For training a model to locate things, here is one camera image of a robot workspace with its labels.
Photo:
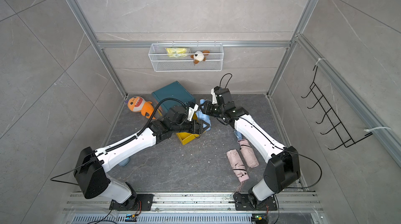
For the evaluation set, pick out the black wire wall hook rack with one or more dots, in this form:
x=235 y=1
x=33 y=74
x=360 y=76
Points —
x=331 y=116

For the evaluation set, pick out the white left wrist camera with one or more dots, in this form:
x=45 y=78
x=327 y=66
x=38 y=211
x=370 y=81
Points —
x=192 y=109

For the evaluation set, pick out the pink folded umbrella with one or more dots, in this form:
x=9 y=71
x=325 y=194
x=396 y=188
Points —
x=237 y=165
x=248 y=154

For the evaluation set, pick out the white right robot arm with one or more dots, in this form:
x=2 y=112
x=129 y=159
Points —
x=282 y=163

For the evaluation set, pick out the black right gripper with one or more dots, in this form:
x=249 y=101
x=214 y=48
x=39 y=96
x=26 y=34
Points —
x=208 y=106

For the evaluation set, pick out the teal and yellow drawer box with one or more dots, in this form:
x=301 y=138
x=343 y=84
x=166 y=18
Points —
x=178 y=95

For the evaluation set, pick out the light blue cup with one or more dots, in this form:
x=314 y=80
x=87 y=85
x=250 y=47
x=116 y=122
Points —
x=124 y=162

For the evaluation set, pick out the metal base rail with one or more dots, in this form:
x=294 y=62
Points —
x=197 y=208

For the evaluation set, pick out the white wire wall basket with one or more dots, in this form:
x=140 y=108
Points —
x=161 y=62

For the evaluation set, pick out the blue umbrella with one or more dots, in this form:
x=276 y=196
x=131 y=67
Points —
x=238 y=135
x=201 y=116

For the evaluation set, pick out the pink folded umbrella rear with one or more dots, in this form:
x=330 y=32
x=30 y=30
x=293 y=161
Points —
x=248 y=154

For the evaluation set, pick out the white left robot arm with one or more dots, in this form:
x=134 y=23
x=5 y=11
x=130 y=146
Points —
x=93 y=165

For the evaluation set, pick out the yellow package in basket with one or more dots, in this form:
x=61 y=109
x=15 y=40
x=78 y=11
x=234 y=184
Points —
x=177 y=52

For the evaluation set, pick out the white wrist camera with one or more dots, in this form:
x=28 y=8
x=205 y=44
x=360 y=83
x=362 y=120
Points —
x=213 y=93
x=192 y=109

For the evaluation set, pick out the orange shark plush toy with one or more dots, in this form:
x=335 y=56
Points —
x=140 y=105

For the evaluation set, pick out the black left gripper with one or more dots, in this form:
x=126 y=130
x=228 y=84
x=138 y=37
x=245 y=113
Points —
x=198 y=129

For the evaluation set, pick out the pink folded umbrella front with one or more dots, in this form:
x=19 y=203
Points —
x=237 y=165

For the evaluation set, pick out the brown white plush dog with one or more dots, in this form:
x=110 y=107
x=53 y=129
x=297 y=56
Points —
x=199 y=56

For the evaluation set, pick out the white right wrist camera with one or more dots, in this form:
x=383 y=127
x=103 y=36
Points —
x=213 y=93

